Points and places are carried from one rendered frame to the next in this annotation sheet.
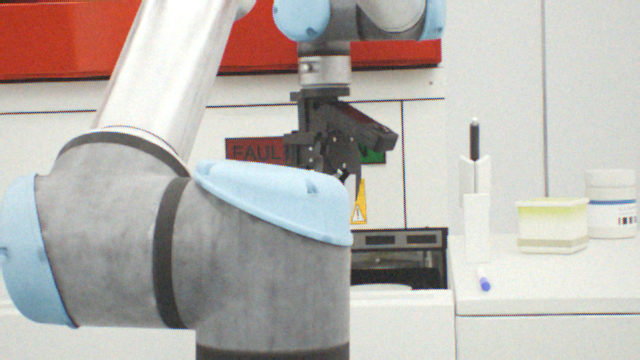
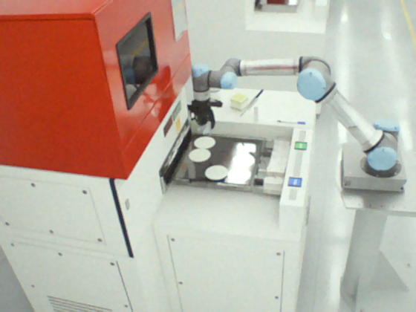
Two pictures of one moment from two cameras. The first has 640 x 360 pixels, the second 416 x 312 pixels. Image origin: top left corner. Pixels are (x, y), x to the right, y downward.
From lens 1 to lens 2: 2.45 m
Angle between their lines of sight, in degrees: 79
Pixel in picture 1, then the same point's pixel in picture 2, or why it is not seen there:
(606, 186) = not seen: hidden behind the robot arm
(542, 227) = (244, 104)
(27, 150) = (137, 174)
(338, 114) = (212, 102)
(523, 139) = not seen: outside the picture
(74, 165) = (387, 141)
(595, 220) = (218, 95)
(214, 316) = not seen: hidden behind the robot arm
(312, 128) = (203, 110)
